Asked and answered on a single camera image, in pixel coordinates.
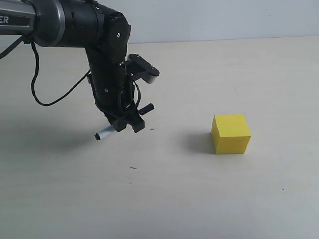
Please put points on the black and white marker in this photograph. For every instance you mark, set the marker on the black and white marker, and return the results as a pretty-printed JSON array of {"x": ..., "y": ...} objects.
[{"x": 119, "y": 124}]

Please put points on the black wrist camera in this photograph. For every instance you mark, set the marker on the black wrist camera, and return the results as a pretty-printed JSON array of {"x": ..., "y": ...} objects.
[{"x": 138, "y": 68}]

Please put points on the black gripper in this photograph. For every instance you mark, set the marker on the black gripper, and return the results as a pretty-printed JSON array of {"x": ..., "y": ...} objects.
[{"x": 121, "y": 106}]

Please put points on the yellow foam cube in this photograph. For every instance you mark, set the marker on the yellow foam cube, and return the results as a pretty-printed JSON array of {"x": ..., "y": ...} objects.
[{"x": 230, "y": 133}]

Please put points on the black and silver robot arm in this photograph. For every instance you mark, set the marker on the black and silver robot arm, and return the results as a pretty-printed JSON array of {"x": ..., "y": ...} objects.
[{"x": 101, "y": 31}]

